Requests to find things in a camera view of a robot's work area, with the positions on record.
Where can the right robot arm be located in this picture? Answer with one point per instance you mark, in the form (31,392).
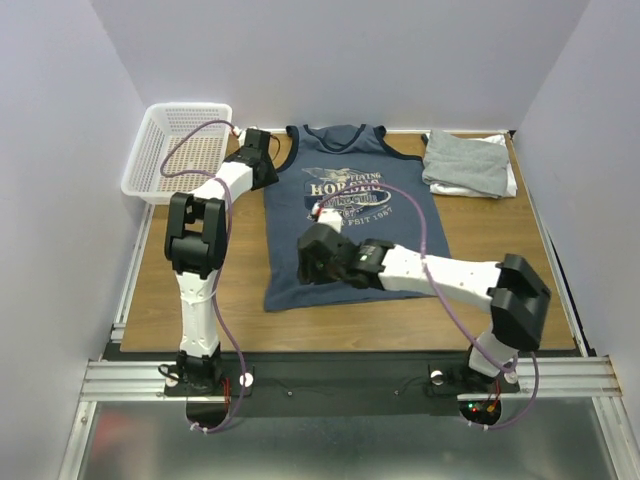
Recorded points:
(510,291)

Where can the grey folded tank top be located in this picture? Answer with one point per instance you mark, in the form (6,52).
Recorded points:
(465,160)

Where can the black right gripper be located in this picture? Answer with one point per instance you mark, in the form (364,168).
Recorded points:
(310,263)

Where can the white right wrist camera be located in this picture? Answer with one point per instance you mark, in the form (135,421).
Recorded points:
(327,216)

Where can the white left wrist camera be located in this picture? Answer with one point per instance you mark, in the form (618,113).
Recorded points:
(240,134)

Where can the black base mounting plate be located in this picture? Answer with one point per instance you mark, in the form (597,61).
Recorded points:
(315,384)

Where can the blue printed tank top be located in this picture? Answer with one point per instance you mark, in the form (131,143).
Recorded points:
(377,190)

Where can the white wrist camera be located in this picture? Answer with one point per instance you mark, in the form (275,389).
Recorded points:
(327,216)
(240,134)

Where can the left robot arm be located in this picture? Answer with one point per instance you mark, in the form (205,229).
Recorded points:
(196,242)

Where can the white plastic laundry basket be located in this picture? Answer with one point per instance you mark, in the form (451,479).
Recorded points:
(177,146)

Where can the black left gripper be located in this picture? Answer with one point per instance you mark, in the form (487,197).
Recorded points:
(271,178)

